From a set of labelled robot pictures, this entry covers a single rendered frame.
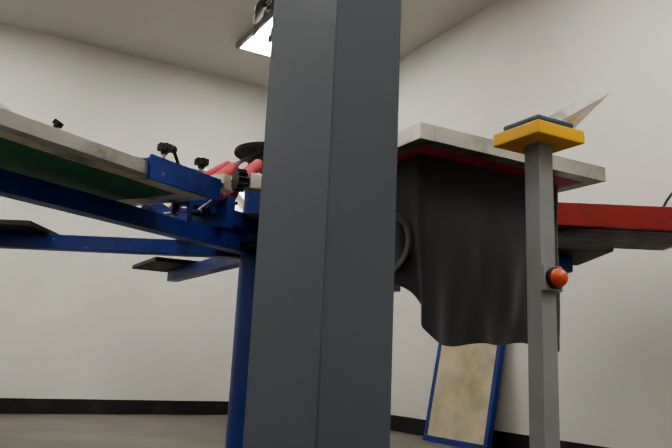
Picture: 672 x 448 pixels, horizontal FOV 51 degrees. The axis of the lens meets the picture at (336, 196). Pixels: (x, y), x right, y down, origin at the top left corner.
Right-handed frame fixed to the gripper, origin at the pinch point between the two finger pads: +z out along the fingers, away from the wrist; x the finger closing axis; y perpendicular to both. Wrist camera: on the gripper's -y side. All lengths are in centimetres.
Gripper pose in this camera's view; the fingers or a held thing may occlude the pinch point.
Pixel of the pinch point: (262, 35)
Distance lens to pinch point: 225.7
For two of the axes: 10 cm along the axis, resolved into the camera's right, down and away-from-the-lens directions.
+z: -3.6, 9.3, 0.3
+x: 8.6, 3.2, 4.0
